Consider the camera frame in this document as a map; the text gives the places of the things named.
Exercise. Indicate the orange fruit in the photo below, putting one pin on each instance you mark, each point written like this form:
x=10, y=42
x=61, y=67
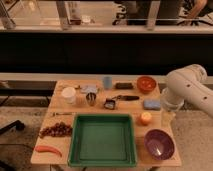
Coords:
x=146, y=118

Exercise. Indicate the wooden table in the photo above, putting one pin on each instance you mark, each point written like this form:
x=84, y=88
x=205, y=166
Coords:
x=160, y=120

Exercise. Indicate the orange bowl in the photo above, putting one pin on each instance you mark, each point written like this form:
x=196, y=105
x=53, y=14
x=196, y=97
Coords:
x=146, y=84

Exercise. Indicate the purple bowl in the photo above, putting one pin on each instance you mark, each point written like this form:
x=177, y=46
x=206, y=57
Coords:
x=159, y=144

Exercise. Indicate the blue plastic cup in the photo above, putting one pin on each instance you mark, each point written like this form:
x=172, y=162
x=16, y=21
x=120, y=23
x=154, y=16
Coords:
x=107, y=82

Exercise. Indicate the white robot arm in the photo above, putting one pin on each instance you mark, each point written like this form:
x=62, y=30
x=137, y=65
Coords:
x=186, y=84

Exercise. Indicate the orange carrot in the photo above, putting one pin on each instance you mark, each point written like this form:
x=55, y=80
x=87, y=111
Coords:
x=43, y=148

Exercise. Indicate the metal cup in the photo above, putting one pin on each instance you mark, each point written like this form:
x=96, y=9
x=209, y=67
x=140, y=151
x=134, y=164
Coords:
x=91, y=98

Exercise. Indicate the green plastic tray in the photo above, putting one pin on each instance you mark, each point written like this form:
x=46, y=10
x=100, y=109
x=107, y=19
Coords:
x=102, y=140

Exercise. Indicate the grey cloth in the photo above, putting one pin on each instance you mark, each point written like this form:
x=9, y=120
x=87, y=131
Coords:
x=88, y=89

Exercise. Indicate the white paper cup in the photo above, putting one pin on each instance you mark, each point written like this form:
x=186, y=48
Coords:
x=69, y=94

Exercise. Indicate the blue sponge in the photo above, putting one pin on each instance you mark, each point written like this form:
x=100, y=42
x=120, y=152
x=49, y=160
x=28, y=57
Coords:
x=151, y=105

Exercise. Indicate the black rectangular block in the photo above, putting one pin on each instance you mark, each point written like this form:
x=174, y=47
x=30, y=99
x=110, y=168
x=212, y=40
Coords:
x=123, y=86

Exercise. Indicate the small dark metal container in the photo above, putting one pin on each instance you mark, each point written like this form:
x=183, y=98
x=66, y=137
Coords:
x=110, y=104

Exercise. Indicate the bunch of red grapes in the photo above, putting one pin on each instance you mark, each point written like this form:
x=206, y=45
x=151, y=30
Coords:
x=57, y=130

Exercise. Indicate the metal fork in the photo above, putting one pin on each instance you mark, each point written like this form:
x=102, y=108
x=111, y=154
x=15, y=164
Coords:
x=61, y=114

